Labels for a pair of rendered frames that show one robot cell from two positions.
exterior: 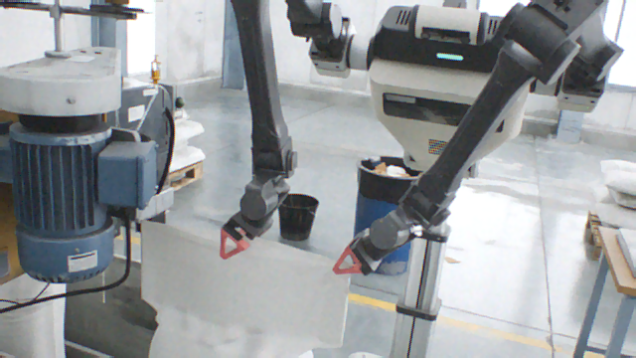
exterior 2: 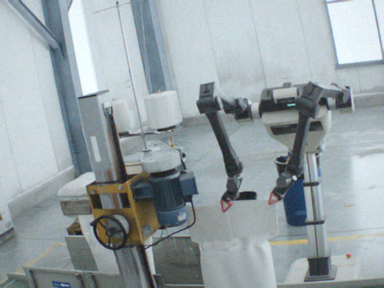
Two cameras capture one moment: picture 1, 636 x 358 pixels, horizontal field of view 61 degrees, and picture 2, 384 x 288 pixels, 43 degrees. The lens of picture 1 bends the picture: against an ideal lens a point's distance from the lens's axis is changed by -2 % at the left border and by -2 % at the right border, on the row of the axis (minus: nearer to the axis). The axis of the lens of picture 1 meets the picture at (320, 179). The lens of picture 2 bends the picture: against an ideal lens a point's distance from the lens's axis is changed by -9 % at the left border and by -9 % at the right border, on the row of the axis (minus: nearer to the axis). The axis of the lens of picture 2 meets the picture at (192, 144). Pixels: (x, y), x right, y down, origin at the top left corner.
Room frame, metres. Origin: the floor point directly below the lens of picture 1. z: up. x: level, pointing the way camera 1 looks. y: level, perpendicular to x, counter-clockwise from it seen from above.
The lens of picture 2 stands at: (-1.50, 0.01, 1.92)
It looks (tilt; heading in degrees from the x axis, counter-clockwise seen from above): 11 degrees down; 6
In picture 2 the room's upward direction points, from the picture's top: 11 degrees counter-clockwise
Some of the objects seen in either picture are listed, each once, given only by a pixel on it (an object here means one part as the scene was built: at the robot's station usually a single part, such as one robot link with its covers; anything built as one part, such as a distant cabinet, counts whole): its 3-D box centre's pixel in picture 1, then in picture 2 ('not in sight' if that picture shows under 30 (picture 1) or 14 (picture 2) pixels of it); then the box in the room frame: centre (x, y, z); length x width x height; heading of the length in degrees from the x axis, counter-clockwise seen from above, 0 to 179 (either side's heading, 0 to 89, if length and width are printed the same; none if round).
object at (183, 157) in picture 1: (166, 158); not in sight; (4.49, 1.32, 0.20); 0.67 x 0.43 x 0.15; 162
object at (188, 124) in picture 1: (164, 131); not in sight; (4.48, 1.34, 0.44); 0.68 x 0.44 x 0.15; 162
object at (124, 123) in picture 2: not in sight; (116, 116); (1.06, 0.62, 1.61); 0.15 x 0.14 x 0.17; 72
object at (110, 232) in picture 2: not in sight; (109, 232); (0.68, 0.69, 1.13); 0.18 x 0.11 x 0.18; 72
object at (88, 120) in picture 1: (61, 115); (162, 170); (0.83, 0.41, 1.35); 0.12 x 0.12 x 0.04
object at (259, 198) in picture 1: (266, 182); (234, 176); (1.04, 0.10, 1.20); 0.11 x 0.09 x 0.12; 164
